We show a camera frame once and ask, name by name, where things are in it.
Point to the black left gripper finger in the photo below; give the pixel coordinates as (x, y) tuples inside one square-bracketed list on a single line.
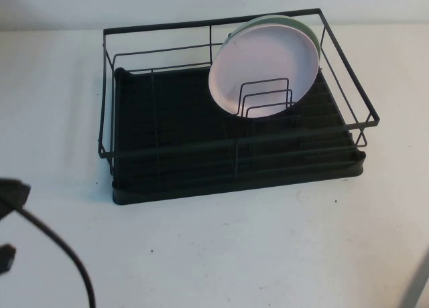
[(6, 258)]

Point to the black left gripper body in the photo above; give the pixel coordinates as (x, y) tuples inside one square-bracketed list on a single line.
[(11, 194)]

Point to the pink round plate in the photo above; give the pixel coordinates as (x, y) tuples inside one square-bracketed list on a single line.
[(261, 60)]

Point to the green round plate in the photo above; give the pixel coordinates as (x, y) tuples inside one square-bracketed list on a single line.
[(310, 31)]

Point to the black plastic drip tray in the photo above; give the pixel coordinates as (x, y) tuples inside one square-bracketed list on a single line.
[(167, 120)]

